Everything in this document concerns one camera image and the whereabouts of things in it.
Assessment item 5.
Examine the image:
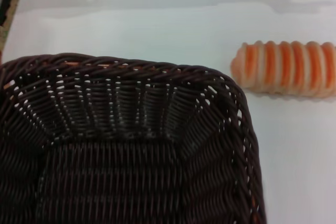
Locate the dark brown woven basket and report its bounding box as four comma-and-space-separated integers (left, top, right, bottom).
0, 52, 267, 224

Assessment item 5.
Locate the orange striped bread loaf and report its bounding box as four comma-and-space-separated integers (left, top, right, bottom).
230, 39, 336, 96

